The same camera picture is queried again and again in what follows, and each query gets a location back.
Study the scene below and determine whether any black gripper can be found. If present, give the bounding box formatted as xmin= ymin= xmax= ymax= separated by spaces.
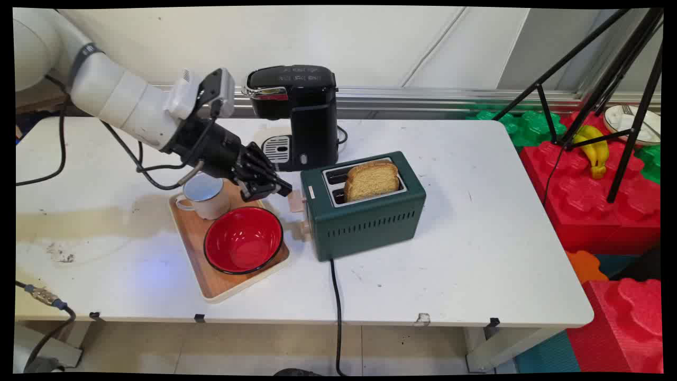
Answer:
xmin=171 ymin=117 xmax=293 ymax=203

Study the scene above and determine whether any white enamel mug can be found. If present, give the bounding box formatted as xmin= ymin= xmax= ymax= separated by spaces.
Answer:
xmin=175 ymin=173 xmax=232 ymax=220

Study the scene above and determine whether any red bowl with black rim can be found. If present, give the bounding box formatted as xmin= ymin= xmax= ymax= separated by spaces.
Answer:
xmin=204 ymin=206 xmax=284 ymax=275

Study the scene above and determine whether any black coffee machine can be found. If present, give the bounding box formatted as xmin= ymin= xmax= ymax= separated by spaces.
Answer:
xmin=242 ymin=65 xmax=340 ymax=173

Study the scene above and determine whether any wooden serving tray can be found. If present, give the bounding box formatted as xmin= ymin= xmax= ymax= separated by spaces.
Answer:
xmin=168 ymin=183 xmax=291 ymax=304

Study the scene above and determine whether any green two-slot toaster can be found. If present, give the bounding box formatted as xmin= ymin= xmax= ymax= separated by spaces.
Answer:
xmin=288 ymin=151 xmax=427 ymax=262

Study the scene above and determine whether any toasted bread slice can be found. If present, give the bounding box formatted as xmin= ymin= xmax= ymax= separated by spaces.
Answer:
xmin=344 ymin=160 xmax=400 ymax=203

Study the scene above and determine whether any green foam block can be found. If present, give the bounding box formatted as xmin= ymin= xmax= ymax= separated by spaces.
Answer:
xmin=465 ymin=109 xmax=568 ymax=149

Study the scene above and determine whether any yellow banana bunch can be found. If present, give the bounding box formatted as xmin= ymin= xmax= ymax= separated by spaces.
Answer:
xmin=572 ymin=125 xmax=610 ymax=179

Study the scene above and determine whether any large red foam block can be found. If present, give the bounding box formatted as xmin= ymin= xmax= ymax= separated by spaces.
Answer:
xmin=519 ymin=110 xmax=662 ymax=256

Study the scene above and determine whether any black tripod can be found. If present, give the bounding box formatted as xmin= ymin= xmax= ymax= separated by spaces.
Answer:
xmin=492 ymin=8 xmax=664 ymax=204

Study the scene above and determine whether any white plate with dark rim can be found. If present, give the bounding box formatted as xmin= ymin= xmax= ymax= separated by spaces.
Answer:
xmin=603 ymin=104 xmax=662 ymax=146

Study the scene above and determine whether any silver fork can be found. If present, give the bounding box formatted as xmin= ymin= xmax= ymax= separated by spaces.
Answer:
xmin=621 ymin=104 xmax=662 ymax=139

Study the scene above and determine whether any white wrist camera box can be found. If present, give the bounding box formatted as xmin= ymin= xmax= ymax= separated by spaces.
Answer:
xmin=165 ymin=68 xmax=236 ymax=120

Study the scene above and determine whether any black toaster power cord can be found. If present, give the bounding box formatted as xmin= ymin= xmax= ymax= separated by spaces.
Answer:
xmin=330 ymin=258 xmax=346 ymax=376

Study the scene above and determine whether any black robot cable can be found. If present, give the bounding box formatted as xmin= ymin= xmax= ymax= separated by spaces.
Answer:
xmin=16 ymin=74 xmax=223 ymax=191

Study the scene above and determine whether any cable with metal connector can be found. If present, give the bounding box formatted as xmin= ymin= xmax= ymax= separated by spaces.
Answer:
xmin=15 ymin=280 xmax=78 ymax=374

